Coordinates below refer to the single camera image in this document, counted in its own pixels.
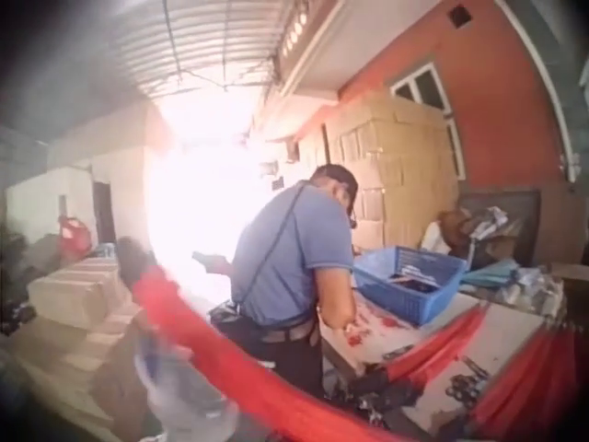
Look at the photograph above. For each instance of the black fabric pile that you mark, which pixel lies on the black fabric pile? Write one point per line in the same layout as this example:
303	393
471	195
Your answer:
373	391

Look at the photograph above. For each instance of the blue plastic basket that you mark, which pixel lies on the blue plastic basket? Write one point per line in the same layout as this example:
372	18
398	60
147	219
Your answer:
409	285

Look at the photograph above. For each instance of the pile of clutter and bags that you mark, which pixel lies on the pile of clutter and bags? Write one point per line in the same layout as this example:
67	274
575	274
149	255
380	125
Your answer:
483	230

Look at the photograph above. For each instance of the black scissors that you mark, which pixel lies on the black scissors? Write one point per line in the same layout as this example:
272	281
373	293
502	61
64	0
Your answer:
462	389

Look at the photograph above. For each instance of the long red fabric strip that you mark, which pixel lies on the long red fabric strip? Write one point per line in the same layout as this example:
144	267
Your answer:
221	340

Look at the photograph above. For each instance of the stack of cardboard cartons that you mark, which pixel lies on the stack of cardboard cartons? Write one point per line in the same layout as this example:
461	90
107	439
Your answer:
391	161

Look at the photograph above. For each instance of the white framed window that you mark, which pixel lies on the white framed window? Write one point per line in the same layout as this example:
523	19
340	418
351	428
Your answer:
432	106

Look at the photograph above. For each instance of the red fabric band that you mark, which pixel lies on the red fabric band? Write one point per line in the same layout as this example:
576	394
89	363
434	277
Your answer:
538	382
428	343

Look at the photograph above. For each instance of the teal folded cloth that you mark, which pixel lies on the teal folded cloth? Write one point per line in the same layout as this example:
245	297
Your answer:
490	275

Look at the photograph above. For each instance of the heap of beige cartons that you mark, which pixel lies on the heap of beige cartons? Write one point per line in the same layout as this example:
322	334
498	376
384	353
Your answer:
69	313

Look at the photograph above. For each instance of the clear plastic bag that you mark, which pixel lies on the clear plastic bag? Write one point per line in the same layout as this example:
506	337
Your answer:
179	391

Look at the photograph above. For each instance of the heap of plastic packets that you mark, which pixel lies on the heap of plastic packets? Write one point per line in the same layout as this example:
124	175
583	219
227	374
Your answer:
536	290

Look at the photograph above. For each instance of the red plastic bag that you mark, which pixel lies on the red plastic bag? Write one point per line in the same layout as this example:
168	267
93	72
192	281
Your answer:
73	237

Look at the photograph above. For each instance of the black phone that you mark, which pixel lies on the black phone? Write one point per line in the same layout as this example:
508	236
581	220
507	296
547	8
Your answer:
202	259

